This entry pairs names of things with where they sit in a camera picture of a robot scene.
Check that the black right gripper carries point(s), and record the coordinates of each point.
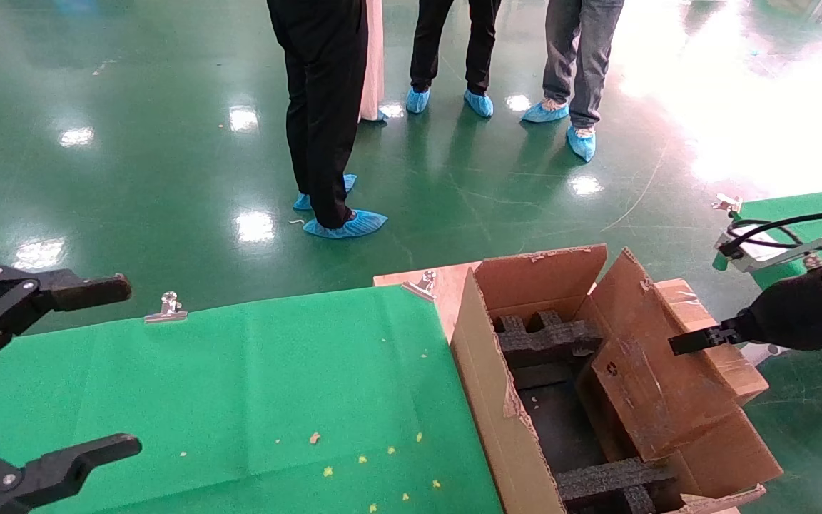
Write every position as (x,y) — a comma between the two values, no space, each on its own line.
(796,314)

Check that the small brown cardboard box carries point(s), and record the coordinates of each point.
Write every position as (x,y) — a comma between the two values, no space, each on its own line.
(739,371)

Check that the large open brown carton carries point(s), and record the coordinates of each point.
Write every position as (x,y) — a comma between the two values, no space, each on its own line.
(489,385)

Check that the white metal table leg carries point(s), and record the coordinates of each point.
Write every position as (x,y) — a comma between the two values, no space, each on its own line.
(768,350)

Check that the silver metal binder clip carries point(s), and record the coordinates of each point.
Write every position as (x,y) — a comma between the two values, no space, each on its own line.
(422,284)
(726,205)
(166,313)

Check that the notched black foam insert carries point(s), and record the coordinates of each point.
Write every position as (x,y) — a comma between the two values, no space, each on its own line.
(546,343)

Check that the large green table cloth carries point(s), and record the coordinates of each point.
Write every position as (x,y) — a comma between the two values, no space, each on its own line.
(240,385)

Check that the person in grey jeans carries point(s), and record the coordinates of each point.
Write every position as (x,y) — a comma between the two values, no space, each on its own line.
(589,57)

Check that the person in black trousers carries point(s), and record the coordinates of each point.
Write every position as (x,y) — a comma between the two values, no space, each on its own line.
(325,107)
(429,43)

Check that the person in pale trousers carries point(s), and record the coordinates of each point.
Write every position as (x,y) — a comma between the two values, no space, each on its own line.
(375,64)

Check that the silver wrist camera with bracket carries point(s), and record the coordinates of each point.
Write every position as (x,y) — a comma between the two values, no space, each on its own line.
(760,257)

